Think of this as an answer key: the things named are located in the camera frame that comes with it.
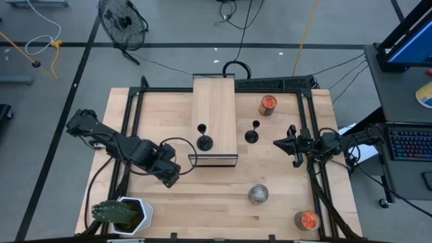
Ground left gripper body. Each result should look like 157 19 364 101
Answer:
155 158 182 189

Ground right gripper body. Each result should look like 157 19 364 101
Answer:
286 124 313 169

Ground black candle stick holder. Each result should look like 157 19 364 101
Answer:
196 123 214 152
244 119 261 144

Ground red candle jar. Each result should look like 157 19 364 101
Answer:
294 210 321 232
258 94 278 117

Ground grey candle jar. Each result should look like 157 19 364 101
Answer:
247 183 270 205

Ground white hexagonal plant pot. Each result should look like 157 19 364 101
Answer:
111 196 155 236

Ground white paper sheet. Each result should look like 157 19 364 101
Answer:
339 126 379 165

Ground green cactus plant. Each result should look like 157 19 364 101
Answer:
90 199 138 225

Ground wooden riser shelf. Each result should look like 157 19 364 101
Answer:
188 76 239 168

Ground grey desk cart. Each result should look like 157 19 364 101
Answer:
363 43 432 203

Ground backlit black keyboard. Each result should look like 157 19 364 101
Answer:
387 128 432 162

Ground yellow white round object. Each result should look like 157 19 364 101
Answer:
415 80 432 109

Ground blue screen monitor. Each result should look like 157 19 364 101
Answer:
376 0 432 73

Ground black floor fan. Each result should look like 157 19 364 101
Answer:
97 0 149 65

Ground black floor object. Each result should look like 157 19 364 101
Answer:
0 103 14 121

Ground grey floor platform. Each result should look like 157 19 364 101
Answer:
0 74 34 85
5 0 70 8

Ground black metal table frame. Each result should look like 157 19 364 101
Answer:
101 76 364 243

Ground thin black cable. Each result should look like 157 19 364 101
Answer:
312 53 367 77
332 63 369 104

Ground yellow cable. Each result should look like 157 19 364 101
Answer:
292 0 320 77

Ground black fan power cable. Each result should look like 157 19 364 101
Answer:
130 53 195 76

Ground black looped cable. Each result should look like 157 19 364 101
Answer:
214 0 265 80

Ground yellow orange cord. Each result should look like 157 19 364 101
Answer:
0 30 63 81

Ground white cable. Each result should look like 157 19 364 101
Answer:
25 0 62 56

